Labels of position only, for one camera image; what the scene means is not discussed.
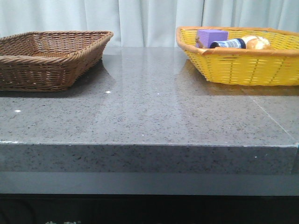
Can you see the brown wicker basket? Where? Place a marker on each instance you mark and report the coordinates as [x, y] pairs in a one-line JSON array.
[[48, 61]]

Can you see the bread roll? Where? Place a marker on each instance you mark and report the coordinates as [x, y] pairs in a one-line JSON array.
[[256, 42]]

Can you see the yellow woven basket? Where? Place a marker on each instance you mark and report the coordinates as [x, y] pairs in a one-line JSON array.
[[250, 67]]

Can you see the purple foam block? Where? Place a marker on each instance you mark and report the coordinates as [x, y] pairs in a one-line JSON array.
[[212, 35]]

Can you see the small brown figurine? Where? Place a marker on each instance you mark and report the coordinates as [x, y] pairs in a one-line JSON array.
[[201, 42]]

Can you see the white curtain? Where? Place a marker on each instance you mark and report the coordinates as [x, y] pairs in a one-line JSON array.
[[144, 23]]

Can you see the dark bottle with label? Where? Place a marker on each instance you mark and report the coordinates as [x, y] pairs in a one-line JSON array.
[[232, 43]]

